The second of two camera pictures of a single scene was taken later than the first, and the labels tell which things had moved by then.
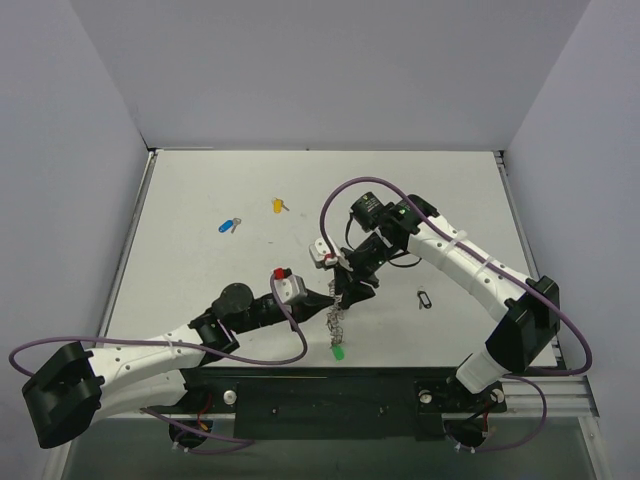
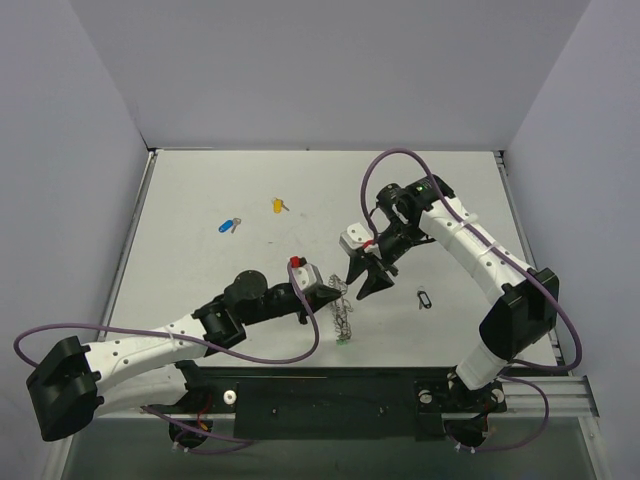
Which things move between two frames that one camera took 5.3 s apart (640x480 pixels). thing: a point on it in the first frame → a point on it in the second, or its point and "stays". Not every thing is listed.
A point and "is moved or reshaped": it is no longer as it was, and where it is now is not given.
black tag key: x=424 y=300 stays
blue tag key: x=228 y=224 stays
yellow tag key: x=278 y=204 stays
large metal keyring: x=335 y=316 is moved or reshaped
